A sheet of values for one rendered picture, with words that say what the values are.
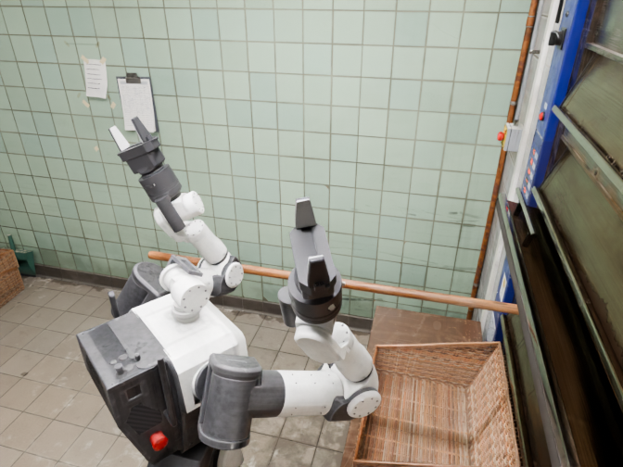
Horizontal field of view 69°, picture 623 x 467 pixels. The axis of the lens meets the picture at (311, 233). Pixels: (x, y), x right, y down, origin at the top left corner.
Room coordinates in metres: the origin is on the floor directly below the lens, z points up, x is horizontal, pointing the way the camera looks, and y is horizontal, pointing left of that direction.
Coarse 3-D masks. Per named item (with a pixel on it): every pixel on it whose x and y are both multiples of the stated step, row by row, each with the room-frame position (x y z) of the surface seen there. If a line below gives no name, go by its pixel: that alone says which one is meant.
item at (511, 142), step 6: (504, 126) 2.00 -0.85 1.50; (510, 126) 1.95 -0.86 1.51; (522, 126) 1.95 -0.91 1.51; (510, 132) 1.92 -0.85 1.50; (516, 132) 1.91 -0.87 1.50; (504, 138) 1.94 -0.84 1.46; (510, 138) 1.92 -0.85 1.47; (516, 138) 1.91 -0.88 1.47; (504, 144) 1.92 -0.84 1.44; (510, 144) 1.91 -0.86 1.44; (516, 144) 1.91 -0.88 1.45; (504, 150) 1.92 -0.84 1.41; (510, 150) 1.91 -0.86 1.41; (516, 150) 1.91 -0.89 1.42
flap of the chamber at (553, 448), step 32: (544, 224) 1.25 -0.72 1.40; (512, 256) 1.02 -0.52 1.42; (544, 256) 1.05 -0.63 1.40; (544, 288) 0.89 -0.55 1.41; (544, 320) 0.77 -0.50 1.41; (576, 320) 0.79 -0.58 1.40; (576, 352) 0.68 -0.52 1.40; (576, 384) 0.60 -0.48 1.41; (608, 384) 0.61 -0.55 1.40; (544, 416) 0.53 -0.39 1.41; (576, 416) 0.52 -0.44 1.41; (608, 416) 0.53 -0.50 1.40; (608, 448) 0.47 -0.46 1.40
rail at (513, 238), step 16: (512, 224) 1.17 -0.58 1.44; (512, 240) 1.07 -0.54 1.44; (528, 288) 0.85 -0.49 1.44; (528, 304) 0.79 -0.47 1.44; (528, 320) 0.75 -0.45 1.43; (544, 336) 0.69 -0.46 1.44; (544, 352) 0.64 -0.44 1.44; (544, 368) 0.60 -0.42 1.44; (544, 384) 0.58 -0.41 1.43; (560, 400) 0.53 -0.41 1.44; (560, 416) 0.50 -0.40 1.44; (560, 432) 0.47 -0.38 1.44; (560, 448) 0.45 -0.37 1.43; (576, 448) 0.44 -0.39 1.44; (576, 464) 0.42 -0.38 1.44
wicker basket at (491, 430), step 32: (384, 352) 1.43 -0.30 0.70; (416, 352) 1.40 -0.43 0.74; (384, 384) 1.37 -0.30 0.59; (416, 384) 1.37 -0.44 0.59; (448, 384) 1.36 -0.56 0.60; (480, 384) 1.27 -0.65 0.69; (384, 416) 1.21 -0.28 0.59; (416, 416) 1.21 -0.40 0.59; (480, 416) 1.14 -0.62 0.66; (512, 416) 0.99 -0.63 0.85; (384, 448) 1.07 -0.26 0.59; (416, 448) 1.07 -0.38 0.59; (448, 448) 1.07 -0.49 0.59; (480, 448) 1.02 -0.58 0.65; (512, 448) 0.89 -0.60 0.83
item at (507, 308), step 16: (160, 256) 1.39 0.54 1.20; (256, 272) 1.29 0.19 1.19; (272, 272) 1.28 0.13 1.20; (288, 272) 1.27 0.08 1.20; (352, 288) 1.21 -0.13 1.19; (368, 288) 1.19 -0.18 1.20; (384, 288) 1.18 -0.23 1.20; (400, 288) 1.18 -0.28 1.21; (464, 304) 1.11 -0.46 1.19; (480, 304) 1.10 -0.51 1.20; (496, 304) 1.10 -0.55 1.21; (512, 304) 1.09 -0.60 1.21
